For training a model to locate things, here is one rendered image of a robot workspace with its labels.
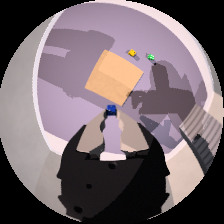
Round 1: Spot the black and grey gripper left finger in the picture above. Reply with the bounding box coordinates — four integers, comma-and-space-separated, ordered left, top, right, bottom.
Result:
57, 109, 108, 179

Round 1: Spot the blue die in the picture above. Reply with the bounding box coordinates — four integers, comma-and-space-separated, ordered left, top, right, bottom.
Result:
107, 105, 116, 116

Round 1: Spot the peach square mat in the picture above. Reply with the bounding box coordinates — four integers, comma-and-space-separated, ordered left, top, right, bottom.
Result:
85, 50, 143, 106

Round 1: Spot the green die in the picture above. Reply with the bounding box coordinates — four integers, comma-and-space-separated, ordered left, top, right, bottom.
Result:
148, 54, 154, 60

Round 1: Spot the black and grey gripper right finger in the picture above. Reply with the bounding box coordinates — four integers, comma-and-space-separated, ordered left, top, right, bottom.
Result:
116, 108, 170, 177

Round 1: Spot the yellow die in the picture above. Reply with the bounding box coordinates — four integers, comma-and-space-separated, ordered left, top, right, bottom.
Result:
128, 50, 136, 57

